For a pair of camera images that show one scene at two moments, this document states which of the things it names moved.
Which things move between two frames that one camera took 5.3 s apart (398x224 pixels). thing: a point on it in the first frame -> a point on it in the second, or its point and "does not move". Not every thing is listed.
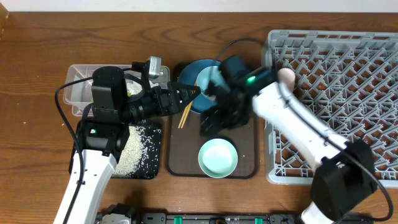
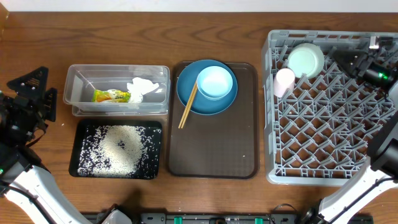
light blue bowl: (208, 73) does not move
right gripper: (216, 113) -> (340, 54)
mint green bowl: (217, 158) -> (306, 60)
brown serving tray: (184, 141) does not move
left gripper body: (150, 106) -> (18, 128)
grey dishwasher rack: (349, 80) does not move
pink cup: (286, 76) does not move
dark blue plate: (188, 76) does not move
